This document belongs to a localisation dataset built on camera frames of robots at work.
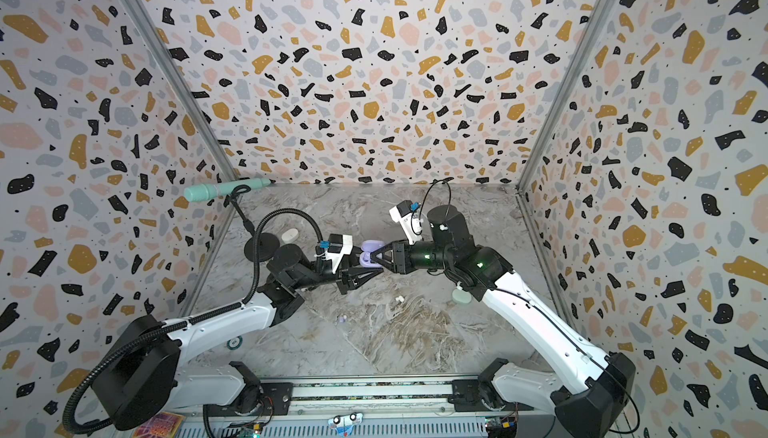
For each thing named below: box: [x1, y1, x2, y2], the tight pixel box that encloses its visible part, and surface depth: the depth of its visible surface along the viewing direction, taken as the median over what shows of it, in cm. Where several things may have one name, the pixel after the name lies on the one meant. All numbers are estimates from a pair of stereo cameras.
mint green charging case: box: [452, 288, 473, 305], surface depth 92 cm
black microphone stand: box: [223, 185, 280, 263], surface depth 102 cm
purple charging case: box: [359, 240, 384, 268], surface depth 67 cm
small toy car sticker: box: [328, 412, 364, 437], surface depth 70 cm
